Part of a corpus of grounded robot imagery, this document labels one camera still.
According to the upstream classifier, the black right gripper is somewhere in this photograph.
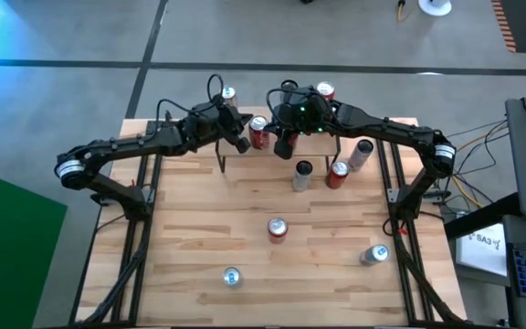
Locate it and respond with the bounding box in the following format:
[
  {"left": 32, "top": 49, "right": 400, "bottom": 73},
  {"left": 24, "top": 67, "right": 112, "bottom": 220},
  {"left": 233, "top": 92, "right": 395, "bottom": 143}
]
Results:
[{"left": 265, "top": 85, "right": 337, "bottom": 161}]

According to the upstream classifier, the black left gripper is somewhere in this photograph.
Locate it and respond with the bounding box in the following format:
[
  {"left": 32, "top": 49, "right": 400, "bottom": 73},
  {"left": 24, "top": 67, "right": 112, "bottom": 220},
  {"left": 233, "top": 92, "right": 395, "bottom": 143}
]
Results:
[{"left": 193, "top": 103, "right": 254, "bottom": 154}]

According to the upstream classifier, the silver blue drink can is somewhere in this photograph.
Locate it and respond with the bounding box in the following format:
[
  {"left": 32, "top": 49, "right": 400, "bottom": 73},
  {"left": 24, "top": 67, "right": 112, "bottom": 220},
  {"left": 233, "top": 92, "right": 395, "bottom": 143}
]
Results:
[
  {"left": 359, "top": 243, "right": 391, "bottom": 268},
  {"left": 220, "top": 84, "right": 238, "bottom": 109},
  {"left": 222, "top": 265, "right": 244, "bottom": 288}
]

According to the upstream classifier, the red Fanta strawberry can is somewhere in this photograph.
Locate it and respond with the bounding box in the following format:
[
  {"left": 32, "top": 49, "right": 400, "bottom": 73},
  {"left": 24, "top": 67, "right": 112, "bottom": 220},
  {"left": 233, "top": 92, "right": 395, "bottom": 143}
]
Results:
[
  {"left": 267, "top": 217, "right": 289, "bottom": 245},
  {"left": 315, "top": 80, "right": 336, "bottom": 101}
]

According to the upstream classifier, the wooden shelf with black legs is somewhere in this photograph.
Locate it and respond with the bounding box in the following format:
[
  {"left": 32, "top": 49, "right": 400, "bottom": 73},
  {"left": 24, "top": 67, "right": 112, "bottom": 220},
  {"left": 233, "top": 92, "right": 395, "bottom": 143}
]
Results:
[{"left": 215, "top": 100, "right": 342, "bottom": 174}]

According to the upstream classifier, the red soda can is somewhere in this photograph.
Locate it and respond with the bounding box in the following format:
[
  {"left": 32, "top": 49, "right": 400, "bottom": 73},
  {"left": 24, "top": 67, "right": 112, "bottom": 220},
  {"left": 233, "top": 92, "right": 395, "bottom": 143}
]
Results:
[{"left": 325, "top": 160, "right": 351, "bottom": 190}]

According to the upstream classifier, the black desk leg bar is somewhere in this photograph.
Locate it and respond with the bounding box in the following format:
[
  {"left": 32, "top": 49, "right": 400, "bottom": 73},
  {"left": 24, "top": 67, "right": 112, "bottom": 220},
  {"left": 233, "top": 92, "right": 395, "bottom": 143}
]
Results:
[{"left": 443, "top": 191, "right": 521, "bottom": 241}]

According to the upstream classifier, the white SA3 sign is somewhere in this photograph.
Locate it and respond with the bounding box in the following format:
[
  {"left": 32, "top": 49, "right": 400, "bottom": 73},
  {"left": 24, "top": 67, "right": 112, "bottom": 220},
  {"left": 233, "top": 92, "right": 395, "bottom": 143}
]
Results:
[{"left": 455, "top": 222, "right": 509, "bottom": 278}]

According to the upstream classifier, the green floor mat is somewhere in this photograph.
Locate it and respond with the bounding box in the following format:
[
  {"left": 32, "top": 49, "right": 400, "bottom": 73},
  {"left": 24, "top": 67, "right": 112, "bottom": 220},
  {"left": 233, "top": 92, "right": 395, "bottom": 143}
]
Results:
[{"left": 0, "top": 167, "right": 68, "bottom": 329}]

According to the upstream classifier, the right camera cable loop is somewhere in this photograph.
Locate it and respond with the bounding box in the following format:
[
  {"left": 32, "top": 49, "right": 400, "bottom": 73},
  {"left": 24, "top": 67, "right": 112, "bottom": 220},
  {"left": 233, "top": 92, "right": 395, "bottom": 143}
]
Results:
[{"left": 264, "top": 86, "right": 294, "bottom": 130}]

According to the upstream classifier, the camera cable loop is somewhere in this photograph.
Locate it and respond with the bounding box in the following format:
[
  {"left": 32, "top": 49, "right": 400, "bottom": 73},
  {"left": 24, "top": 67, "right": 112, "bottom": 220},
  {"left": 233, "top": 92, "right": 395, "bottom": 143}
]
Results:
[
  {"left": 205, "top": 72, "right": 226, "bottom": 105},
  {"left": 264, "top": 86, "right": 294, "bottom": 130}
]

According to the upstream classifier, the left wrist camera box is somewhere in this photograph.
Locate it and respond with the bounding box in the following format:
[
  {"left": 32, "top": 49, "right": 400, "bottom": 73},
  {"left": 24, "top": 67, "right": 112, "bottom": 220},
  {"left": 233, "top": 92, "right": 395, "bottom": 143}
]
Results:
[{"left": 196, "top": 111, "right": 222, "bottom": 141}]

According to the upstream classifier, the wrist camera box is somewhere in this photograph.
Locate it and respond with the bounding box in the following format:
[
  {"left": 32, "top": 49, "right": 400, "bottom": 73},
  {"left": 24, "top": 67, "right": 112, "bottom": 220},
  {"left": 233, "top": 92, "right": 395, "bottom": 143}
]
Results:
[
  {"left": 196, "top": 111, "right": 222, "bottom": 141},
  {"left": 288, "top": 93, "right": 321, "bottom": 127}
]

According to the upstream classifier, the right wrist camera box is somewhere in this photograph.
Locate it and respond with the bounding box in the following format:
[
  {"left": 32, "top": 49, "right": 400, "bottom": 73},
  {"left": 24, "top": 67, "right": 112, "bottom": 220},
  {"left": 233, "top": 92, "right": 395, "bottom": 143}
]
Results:
[{"left": 288, "top": 93, "right": 321, "bottom": 127}]

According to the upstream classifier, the left camera cable loop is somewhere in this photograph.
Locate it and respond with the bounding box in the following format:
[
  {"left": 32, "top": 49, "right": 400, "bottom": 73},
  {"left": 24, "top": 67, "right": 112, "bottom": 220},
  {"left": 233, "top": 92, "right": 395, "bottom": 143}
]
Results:
[{"left": 205, "top": 72, "right": 226, "bottom": 105}]

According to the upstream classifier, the black aluminium table frame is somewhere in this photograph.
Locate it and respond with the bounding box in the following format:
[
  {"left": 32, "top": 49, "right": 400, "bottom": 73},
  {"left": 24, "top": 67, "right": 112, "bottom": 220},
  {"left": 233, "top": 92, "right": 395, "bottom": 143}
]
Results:
[{"left": 68, "top": 109, "right": 468, "bottom": 328}]

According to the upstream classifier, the yellow floor cable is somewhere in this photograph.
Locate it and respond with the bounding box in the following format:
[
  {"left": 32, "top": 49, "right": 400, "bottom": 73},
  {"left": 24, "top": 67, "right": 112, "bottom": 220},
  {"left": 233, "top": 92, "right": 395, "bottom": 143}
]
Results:
[{"left": 445, "top": 122, "right": 510, "bottom": 209}]

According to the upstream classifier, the black floor cable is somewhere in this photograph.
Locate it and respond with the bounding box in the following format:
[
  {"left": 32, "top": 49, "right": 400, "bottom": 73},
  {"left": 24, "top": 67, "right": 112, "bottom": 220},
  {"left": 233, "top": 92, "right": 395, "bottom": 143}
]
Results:
[{"left": 445, "top": 119, "right": 509, "bottom": 147}]

